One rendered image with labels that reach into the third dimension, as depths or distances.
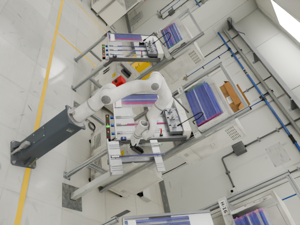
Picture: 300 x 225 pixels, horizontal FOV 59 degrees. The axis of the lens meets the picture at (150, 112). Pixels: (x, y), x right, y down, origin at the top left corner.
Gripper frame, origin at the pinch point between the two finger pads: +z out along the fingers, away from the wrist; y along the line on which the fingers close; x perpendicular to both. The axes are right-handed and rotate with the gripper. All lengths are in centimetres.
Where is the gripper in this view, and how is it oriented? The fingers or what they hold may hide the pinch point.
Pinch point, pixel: (131, 145)
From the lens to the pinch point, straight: 242.6
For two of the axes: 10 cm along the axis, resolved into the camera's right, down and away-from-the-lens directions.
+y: 2.1, 7.4, -6.4
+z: -3.7, 6.7, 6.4
